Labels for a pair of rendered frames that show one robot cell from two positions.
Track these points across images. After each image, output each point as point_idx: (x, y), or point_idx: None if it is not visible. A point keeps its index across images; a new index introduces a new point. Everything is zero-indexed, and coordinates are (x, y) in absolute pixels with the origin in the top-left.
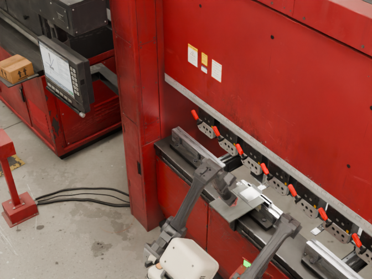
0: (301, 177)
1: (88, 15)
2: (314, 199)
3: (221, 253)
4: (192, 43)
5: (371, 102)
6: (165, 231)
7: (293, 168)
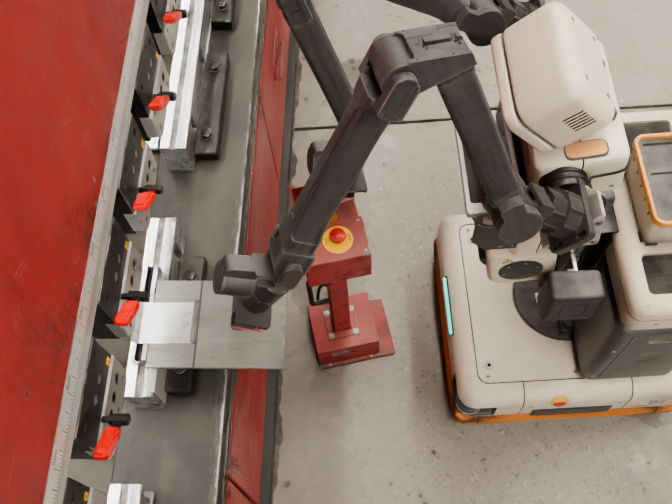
0: (130, 61)
1: None
2: (150, 46)
3: (256, 436)
4: None
5: None
6: (536, 204)
7: (122, 83)
